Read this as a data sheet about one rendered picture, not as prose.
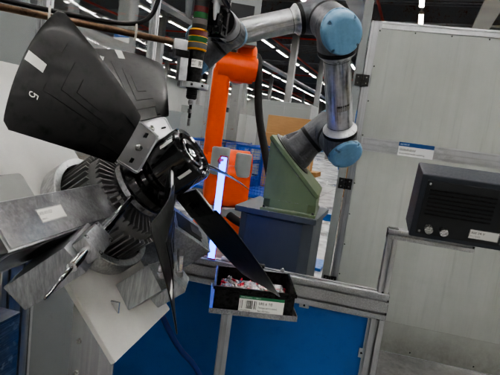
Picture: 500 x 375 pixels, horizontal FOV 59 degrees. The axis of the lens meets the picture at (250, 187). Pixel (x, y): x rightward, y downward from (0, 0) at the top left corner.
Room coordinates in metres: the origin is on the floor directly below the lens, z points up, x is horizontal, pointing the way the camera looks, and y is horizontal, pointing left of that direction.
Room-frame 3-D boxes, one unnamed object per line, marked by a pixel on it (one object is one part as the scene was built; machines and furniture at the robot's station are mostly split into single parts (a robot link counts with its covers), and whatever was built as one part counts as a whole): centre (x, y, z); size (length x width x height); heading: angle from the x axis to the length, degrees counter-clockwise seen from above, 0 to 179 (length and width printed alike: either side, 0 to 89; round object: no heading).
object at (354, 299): (1.34, -0.01, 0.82); 0.90 x 0.04 x 0.08; 79
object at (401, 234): (1.24, -0.53, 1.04); 0.24 x 0.03 x 0.03; 79
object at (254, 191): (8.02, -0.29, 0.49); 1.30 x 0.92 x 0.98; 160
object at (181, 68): (1.01, 0.17, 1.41); 0.09 x 0.07 x 0.10; 114
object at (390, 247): (1.26, -0.43, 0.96); 0.03 x 0.03 x 0.20; 79
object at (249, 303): (1.17, -0.05, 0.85); 0.22 x 0.17 x 0.07; 93
